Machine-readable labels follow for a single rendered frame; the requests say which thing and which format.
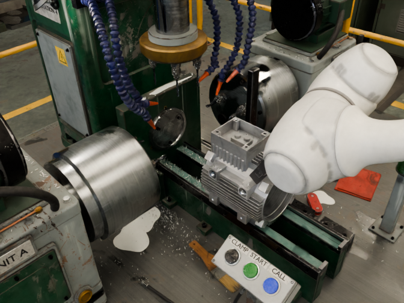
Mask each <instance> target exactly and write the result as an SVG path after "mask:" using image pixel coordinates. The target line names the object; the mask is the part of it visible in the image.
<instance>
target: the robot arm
mask: <svg viewBox="0 0 404 303"><path fill-rule="evenodd" d="M397 74H398V71H397V67H396V64H395V62H394V61H393V59H392V57H391V56H390V55H389V54H388V53H387V52H386V51H385V50H383V49H382V48H381V47H379V46H377V45H374V44H371V43H360V44H358V45H356V46H354V47H352V48H350V49H348V50H347V51H346V52H344V53H342V54H341V55H339V56H338V57H337V58H336V59H335V60H334V61H333V62H332V63H331V64H330V65H329V66H328V67H327V68H325V69H324V70H323V71H322V72H321V73H320V74H319V75H318V77H317V78H316V79H315V80H314V81H313V83H312V84H311V85H310V87H309V89H308V91H307V92H306V93H305V95H304V96H303V97H302V98H301V99H300V100H299V101H297V102H296V103H295V104H294V105H293V106H292V107H291V108H290V109H289V110H288V111H287V112H286V113H285V114H284V115H283V117H282V118H281V119H280V121H279V122H278V123H277V125H276V126H275V127H274V129H273V131H272V133H271V134H270V136H269V138H268V141H267V143H266V146H265V150H264V154H263V160H261V161H259V162H258V163H259V165H258V166H257V168H256V169H255V170H254V171H253V172H252V173H251V174H250V175H249V176H250V178H252V179H253V181H254V182H255V183H256V185H257V184H259V183H260V182H261V181H262V180H263V179H264V178H265V177H266V176H268V177H269V179H270V180H271V182H272V183H273V184H274V185H275V186H276V187H278V188H279V189H281V190H282V191H284V192H288V193H291V194H295V195H302V194H307V193H310V192H313V191H315V190H317V189H319V188H321V187H322V186H323V185H324V184H326V183H331V182H333V181H335V180H338V179H342V178H345V177H354V176H356V175H357V174H358V173H359V172H360V171H361V170H362V169H363V168H364V167H366V166H368V165H373V164H383V163H391V162H403V161H404V119H403V120H377V119H374V118H370V117H368V116H369V115H370V114H371V113H372V112H373V111H374V110H375V109H376V107H377V104H378V103H379V102H380V101H381V100H382V99H383V98H384V97H385V96H386V95H387V93H388V92H389V90H390V88H391V87H392V85H393V84H394V81H395V80H396V77H397Z"/></svg>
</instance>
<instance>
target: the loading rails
mask: <svg viewBox="0 0 404 303"><path fill-rule="evenodd" d="M182 147H184V148H185V149H184V148H182ZM186 147H187V148H186ZM181 149H182V150H181ZM183 149H184V150H183ZM188 150H189V151H188ZM183 151H184V153H183ZM185 151H186V152H187V151H188V152H187V153H186V152H185ZM192 151H193V152H192ZM176 153H177V166H175V165H174V164H172V163H171V162H169V161H168V160H166V159H163V160H165V161H162V160H160V161H159V162H158V163H156V166H155V168H156V169H158V170H159V171H160V172H162V173H163V174H164V185H165V196H166V197H165V198H164V199H163V200H162V204H163V205H164V206H166V208H168V209H169V210H171V209H172V208H173V207H175V206H176V205H178V206H180V207H181V208H182V209H183V210H185V211H186V212H188V213H189V214H190V215H192V216H193V217H194V218H196V219H197V220H199V221H200V223H199V224H198V225H197V226H196V230H197V231H198V232H199V233H201V234H202V235H203V236H207V235H208V234H209V233H211V232H212V231H213V232H215V233H216V234H217V235H219V236H220V237H222V238H223V239H224V240H226V238H228V236H229V235H230V234H231V235H232V236H234V237H235V238H236V239H238V240H240V241H241V242H242V243H244V244H245V245H246V246H248V247H249V248H251V249H252V250H253V251H255V252H256V253H257V254H259V255H260V256H262V257H263V258H264V259H266V260H267V261H269V262H270V263H272V264H273V265H274V266H276V267H277V268H278V269H280V270H281V271H283V272H284V273H285V274H287V275H288V276H289V277H291V278H293V279H294V280H295V281H297V282H298V284H299V285H301V288H300V289H299V291H298V292H297V294H296V295H295V297H294V298H293V300H292V301H291V303H296V302H297V301H298V300H299V298H300V297H303V298H304V299H306V300H307V301H308V302H309V303H313V301H314V300H315V299H316V298H317V297H318V296H319V295H320V293H321V290H322V285H323V281H324V278H325V275H327V276H328V277H330V278H331V279H334V278H335V277H336V275H337V274H338V273H339V272H340V271H341V267H342V265H343V261H344V258H345V255H346V251H347V248H348V245H349V241H350V239H348V238H346V237H345V236H343V235H342V234H340V233H338V232H336V231H335V230H333V229H331V228H329V227H328V226H326V225H325V224H323V223H321V222H320V221H318V220H316V219H314V218H313V217H311V216H310V215H308V214H306V213H304V212H303V211H301V210H299V209H298V208H296V207H295V206H293V205H291V204H288V206H287V207H286V211H284V213H283V214H281V216H280V217H279V218H278V219H277V220H275V222H274V223H272V224H271V225H269V226H268V225H266V227H265V228H260V227H259V226H258V225H255V226H254V225H252V224H251V223H250V222H248V223H247V224H244V223H242V222H241V221H239V220H238V219H237V212H235V211H234V210H233V209H231V208H229V207H226V206H224V205H223V204H221V203H220V204H219V205H217V206H216V205H215V204H213V203H212V202H210V201H209V194H207V193H206V192H205V189H204V188H202V187H203V186H202V184H201V183H202V182H201V175H202V174H201V173H202V169H203V168H202V167H203V166H204V164H206V161H207V160H206V159H205V160H204V157H205V155H206V154H205V153H204V152H202V151H201V150H199V149H197V148H195V147H194V146H192V145H190V144H189V143H187V142H186V141H184V142H183V145H182V146H181V148H180V147H179V148H177V149H176ZM185 153H186V154H185ZM190 153H191V154H190ZM197 153H198V155H197ZM189 154H190V155H189ZM196 157H197V158H196ZM193 158H194V159H193ZM200 162H201V163H200ZM164 163H165V165H164ZM166 163H167V164H166ZM203 163H204V164H203ZM171 164H172V165H171ZM170 165H171V167H170ZM174 166H175V169H174ZM169 167H170V168H169ZM176 167H177V169H176ZM171 168H172V169H171ZM181 168H182V169H181ZM180 169H181V170H180ZM176 170H177V171H176ZM182 170H183V171H182ZM175 171H176V172H175ZM181 171H182V172H181ZM178 172H179V174H178ZM190 175H191V176H190ZM187 176H189V177H187ZM186 177H187V178H186ZM184 178H185V179H184ZM196 178H197V179H196ZM188 179H189V181H188ZM199 179H200V182H199ZM190 181H191V182H190ZM195 183H196V184H195ZM194 184H195V185H194ZM197 184H198V185H197ZM198 186H199V187H198Z"/></svg>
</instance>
